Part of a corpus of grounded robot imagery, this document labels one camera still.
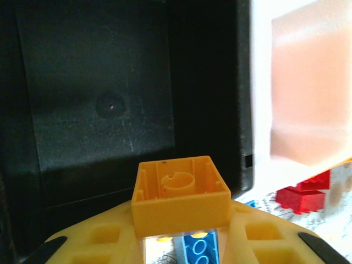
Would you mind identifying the small yellow lego brick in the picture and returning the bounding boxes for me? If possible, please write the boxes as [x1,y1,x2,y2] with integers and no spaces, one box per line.
[131,156,232,243]

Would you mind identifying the white plastic bin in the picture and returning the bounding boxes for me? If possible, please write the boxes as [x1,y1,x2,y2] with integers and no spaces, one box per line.
[249,0,352,199]

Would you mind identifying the black plastic bin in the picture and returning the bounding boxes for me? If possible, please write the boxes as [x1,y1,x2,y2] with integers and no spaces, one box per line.
[0,0,254,264]

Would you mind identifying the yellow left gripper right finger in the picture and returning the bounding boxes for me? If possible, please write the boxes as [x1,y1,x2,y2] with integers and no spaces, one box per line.
[222,200,352,264]

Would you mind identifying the yellow plastic bin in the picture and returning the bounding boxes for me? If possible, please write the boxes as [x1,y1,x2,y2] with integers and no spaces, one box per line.
[310,156,352,179]

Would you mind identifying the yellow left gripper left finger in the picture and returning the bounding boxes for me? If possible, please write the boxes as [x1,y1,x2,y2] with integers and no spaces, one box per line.
[30,201,146,264]

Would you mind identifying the red lego brick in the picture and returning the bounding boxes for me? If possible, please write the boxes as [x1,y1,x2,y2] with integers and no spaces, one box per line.
[295,169,331,192]
[276,186,327,215]

